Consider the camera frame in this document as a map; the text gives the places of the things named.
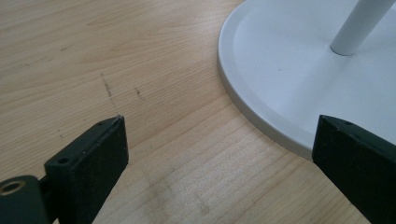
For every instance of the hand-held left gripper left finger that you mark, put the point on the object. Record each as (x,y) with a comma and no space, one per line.
(90,165)

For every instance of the white round stand base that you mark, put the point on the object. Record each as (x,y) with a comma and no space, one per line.
(289,71)

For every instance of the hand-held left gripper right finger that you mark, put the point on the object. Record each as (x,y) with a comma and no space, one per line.
(358,161)

